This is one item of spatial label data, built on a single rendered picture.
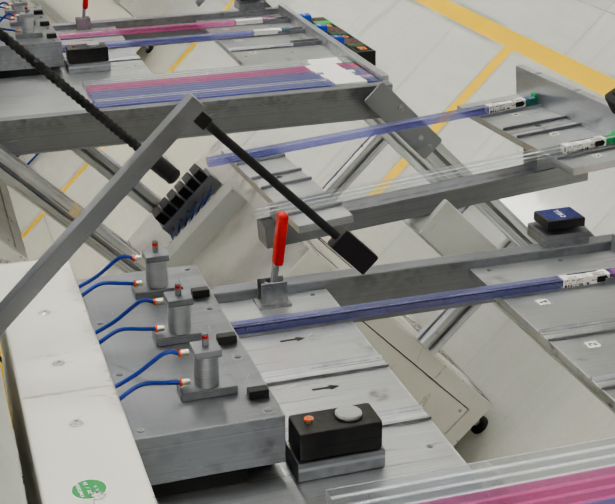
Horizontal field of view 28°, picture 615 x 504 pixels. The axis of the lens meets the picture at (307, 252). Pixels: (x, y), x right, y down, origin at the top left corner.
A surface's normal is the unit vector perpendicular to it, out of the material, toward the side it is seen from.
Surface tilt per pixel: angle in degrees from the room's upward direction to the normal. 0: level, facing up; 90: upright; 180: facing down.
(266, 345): 45
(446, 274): 90
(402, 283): 90
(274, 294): 90
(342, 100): 90
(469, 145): 0
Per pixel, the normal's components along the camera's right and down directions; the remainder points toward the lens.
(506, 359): -0.67, -0.57
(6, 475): 0.67, -0.74
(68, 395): 0.00, -0.92
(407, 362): 0.30, 0.36
